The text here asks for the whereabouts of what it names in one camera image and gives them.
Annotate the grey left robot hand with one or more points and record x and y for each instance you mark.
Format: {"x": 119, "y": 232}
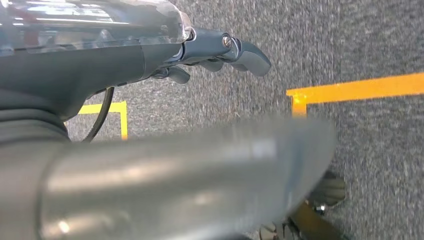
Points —
{"x": 99, "y": 63}

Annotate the yellow floor tape square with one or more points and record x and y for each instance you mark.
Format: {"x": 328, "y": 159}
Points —
{"x": 122, "y": 116}
{"x": 357, "y": 89}

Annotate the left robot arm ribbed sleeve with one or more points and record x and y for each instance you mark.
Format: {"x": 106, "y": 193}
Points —
{"x": 26, "y": 126}

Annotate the black robot foot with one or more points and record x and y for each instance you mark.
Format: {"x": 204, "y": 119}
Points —
{"x": 328, "y": 190}

